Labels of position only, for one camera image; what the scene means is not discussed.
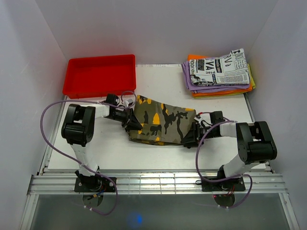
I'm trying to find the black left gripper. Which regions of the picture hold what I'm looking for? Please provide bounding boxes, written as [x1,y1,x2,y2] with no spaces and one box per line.
[106,107,142,131]

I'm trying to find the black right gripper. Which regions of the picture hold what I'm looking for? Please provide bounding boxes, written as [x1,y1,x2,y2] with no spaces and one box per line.
[181,121,218,147]

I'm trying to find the camouflage yellow green trousers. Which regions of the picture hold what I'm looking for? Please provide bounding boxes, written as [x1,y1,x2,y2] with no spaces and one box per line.
[128,95,196,145]

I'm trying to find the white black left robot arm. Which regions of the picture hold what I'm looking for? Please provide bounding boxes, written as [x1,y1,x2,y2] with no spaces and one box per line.
[61,94,142,193]

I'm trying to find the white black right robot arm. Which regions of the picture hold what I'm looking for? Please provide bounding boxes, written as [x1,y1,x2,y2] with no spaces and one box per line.
[181,111,277,193]

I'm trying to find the purple folded trousers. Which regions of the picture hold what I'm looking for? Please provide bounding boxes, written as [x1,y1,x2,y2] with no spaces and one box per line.
[181,61,256,93]

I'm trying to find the newspaper print folded trousers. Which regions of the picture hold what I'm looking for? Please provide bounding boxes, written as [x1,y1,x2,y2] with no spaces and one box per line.
[189,48,250,86]

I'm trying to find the orange folded trousers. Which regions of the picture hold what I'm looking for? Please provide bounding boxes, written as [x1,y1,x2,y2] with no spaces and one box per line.
[187,54,249,98]

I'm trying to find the yellow-green folded trousers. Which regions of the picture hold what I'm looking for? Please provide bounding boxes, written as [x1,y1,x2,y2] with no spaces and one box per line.
[248,64,256,89]

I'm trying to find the red plastic tray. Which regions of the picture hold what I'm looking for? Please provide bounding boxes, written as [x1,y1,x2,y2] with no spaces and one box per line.
[62,54,136,99]

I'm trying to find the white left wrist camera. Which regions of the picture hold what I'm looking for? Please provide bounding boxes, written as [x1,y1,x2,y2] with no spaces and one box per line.
[123,98,135,108]

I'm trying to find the aluminium frame rail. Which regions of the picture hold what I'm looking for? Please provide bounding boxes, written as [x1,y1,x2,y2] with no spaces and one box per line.
[28,172,288,195]

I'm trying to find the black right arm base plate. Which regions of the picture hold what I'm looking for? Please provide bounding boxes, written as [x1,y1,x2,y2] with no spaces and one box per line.
[195,177,246,192]

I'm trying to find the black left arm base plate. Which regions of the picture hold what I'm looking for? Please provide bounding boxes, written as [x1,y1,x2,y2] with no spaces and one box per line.
[74,177,117,193]

